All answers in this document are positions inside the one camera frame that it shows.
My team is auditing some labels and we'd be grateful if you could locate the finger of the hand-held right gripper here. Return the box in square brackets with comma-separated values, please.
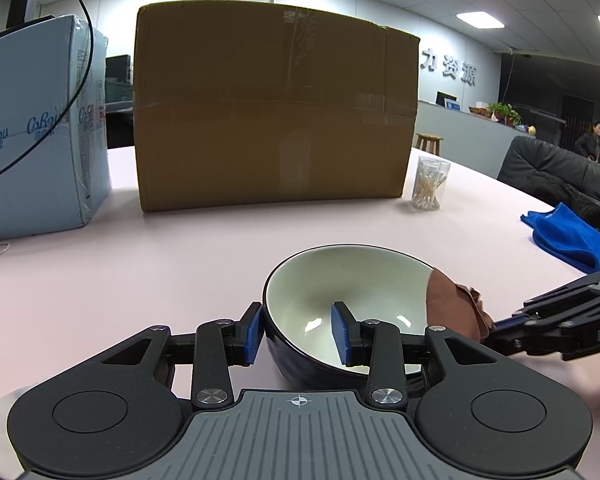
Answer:
[487, 311, 586, 359]
[522, 269, 600, 313]

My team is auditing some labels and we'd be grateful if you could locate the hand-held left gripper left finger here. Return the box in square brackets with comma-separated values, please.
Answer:
[101, 302, 267, 411]

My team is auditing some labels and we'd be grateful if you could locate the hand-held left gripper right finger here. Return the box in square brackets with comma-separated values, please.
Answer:
[331, 301, 508, 408]

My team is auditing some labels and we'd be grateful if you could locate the dark bowl with cream inside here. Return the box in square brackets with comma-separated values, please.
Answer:
[262, 245, 438, 391]

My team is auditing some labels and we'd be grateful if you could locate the brown cloth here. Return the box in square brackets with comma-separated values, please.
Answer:
[425, 267, 496, 343]

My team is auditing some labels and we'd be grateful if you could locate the blue towel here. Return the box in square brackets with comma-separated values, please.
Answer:
[520, 202, 600, 273]

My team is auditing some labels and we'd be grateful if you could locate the black chair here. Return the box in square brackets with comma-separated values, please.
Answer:
[497, 135, 600, 246]

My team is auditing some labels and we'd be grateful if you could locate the clear jar of cotton swabs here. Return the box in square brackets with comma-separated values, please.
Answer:
[412, 156, 452, 211]

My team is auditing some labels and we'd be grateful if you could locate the white reception counter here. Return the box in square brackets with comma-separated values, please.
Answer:
[417, 100, 526, 181]

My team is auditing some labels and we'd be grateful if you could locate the low potted green plant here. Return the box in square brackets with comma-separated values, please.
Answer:
[487, 102, 522, 127]

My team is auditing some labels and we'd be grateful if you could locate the wooden stool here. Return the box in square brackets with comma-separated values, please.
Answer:
[415, 133, 443, 157]

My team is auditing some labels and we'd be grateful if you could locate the large brown cardboard box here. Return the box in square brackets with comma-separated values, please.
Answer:
[132, 2, 421, 213]

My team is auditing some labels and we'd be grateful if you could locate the dark desk monitor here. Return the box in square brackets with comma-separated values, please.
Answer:
[105, 55, 133, 106]

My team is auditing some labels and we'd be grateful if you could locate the light blue wrapped package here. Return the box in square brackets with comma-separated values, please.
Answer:
[0, 14, 113, 243]

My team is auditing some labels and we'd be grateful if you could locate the black power adapter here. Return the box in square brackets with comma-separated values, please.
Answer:
[7, 0, 38, 26]

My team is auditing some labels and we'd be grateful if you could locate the silver wall lettering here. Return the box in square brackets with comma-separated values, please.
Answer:
[422, 50, 477, 86]

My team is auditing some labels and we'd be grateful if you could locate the black cable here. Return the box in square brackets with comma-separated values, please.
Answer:
[0, 0, 93, 188]

